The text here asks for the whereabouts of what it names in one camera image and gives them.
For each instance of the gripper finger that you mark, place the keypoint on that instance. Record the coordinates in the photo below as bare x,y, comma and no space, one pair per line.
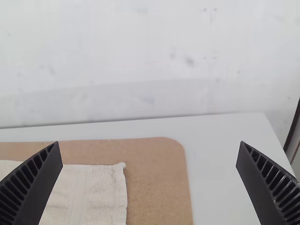
28,187
269,187

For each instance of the pale towel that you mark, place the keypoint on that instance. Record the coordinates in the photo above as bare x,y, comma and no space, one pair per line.
93,194

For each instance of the cork mat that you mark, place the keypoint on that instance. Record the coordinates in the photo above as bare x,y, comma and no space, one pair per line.
157,178

